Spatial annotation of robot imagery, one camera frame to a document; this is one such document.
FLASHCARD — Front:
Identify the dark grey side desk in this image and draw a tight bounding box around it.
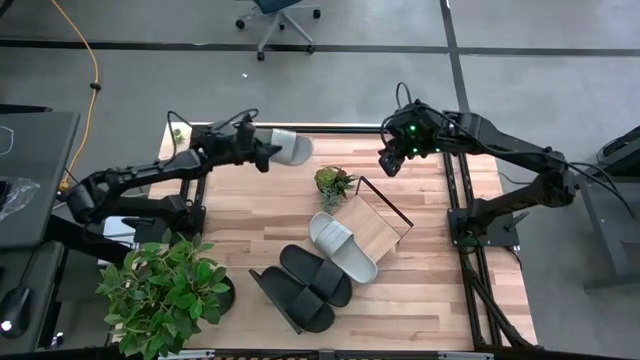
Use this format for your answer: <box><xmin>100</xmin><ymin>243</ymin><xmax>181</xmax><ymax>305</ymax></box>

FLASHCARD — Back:
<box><xmin>574</xmin><ymin>124</ymin><xmax>640</xmax><ymax>291</ymax></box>

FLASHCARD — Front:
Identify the black low desk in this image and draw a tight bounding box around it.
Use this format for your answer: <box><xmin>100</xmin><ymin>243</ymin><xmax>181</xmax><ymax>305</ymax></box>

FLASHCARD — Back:
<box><xmin>0</xmin><ymin>242</ymin><xmax>66</xmax><ymax>354</ymax></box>

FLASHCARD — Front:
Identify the black computer mouse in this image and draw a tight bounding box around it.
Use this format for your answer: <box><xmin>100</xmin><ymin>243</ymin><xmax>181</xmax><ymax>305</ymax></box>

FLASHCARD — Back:
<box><xmin>0</xmin><ymin>285</ymin><xmax>32</xmax><ymax>340</ymax></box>

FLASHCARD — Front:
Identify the black frame rail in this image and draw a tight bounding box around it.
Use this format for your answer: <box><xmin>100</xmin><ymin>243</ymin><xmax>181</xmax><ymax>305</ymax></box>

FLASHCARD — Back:
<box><xmin>0</xmin><ymin>348</ymin><xmax>640</xmax><ymax>360</ymax></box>

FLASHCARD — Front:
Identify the small succulent plant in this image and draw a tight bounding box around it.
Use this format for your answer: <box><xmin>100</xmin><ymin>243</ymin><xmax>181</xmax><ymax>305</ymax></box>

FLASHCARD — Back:
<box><xmin>314</xmin><ymin>166</ymin><xmax>358</xmax><ymax>212</ymax></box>

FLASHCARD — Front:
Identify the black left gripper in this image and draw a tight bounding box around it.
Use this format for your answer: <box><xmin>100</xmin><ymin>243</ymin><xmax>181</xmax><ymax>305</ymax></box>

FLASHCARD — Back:
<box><xmin>234</xmin><ymin>115</ymin><xmax>284</xmax><ymax>174</ymax></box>

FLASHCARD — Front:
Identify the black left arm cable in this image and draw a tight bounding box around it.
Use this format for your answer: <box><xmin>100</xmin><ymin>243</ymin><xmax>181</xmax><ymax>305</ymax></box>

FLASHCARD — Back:
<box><xmin>165</xmin><ymin>107</ymin><xmax>260</xmax><ymax>154</ymax></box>

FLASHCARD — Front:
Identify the grey slide sandal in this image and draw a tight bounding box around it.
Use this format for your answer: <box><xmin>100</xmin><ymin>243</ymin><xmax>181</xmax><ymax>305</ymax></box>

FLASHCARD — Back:
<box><xmin>254</xmin><ymin>127</ymin><xmax>315</xmax><ymax>167</ymax></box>
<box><xmin>308</xmin><ymin>211</ymin><xmax>379</xmax><ymax>285</ymax></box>

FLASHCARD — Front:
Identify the large green potted plant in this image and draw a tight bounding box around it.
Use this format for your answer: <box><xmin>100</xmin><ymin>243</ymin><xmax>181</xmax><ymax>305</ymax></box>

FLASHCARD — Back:
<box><xmin>95</xmin><ymin>228</ymin><xmax>236</xmax><ymax>360</ymax></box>

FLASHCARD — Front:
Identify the office chair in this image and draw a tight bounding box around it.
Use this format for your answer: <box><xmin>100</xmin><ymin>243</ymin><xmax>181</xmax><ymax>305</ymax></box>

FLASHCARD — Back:
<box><xmin>234</xmin><ymin>0</ymin><xmax>322</xmax><ymax>62</ymax></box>

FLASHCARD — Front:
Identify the white box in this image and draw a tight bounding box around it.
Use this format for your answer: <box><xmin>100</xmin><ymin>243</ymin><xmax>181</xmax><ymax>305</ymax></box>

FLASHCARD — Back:
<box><xmin>103</xmin><ymin>215</ymin><xmax>139</xmax><ymax>246</ymax></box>

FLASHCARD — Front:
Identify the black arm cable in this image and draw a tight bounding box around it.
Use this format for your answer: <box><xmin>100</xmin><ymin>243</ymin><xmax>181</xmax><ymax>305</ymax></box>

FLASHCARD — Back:
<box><xmin>394</xmin><ymin>81</ymin><xmax>636</xmax><ymax>219</ymax></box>
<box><xmin>165</xmin><ymin>107</ymin><xmax>260</xmax><ymax>154</ymax></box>

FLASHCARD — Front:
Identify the black slide sandal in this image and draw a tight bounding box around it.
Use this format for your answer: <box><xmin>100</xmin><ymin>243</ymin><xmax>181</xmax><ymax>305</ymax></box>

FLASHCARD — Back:
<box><xmin>259</xmin><ymin>265</ymin><xmax>336</xmax><ymax>334</ymax></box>
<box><xmin>278</xmin><ymin>243</ymin><xmax>354</xmax><ymax>308</ymax></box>

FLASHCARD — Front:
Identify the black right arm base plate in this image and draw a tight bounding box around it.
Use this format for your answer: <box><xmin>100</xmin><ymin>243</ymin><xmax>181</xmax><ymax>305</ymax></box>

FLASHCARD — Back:
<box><xmin>447</xmin><ymin>207</ymin><xmax>521</xmax><ymax>250</ymax></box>

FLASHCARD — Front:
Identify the clear plastic bag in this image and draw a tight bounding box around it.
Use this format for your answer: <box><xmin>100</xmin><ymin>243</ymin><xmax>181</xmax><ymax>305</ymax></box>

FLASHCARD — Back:
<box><xmin>0</xmin><ymin>177</ymin><xmax>41</xmax><ymax>224</ymax></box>

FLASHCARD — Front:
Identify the black aluminium table frame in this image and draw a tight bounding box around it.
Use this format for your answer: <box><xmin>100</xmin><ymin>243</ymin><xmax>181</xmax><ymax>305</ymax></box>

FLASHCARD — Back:
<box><xmin>182</xmin><ymin>122</ymin><xmax>540</xmax><ymax>351</ymax></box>

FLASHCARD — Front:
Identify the yellow cable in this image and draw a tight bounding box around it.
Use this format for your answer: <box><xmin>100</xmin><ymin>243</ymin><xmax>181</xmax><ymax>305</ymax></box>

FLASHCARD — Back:
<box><xmin>49</xmin><ymin>0</ymin><xmax>102</xmax><ymax>194</ymax></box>

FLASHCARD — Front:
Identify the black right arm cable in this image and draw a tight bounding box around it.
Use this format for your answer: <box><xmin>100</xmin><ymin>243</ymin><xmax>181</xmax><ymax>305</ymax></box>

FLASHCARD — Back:
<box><xmin>394</xmin><ymin>81</ymin><xmax>636</xmax><ymax>219</ymax></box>

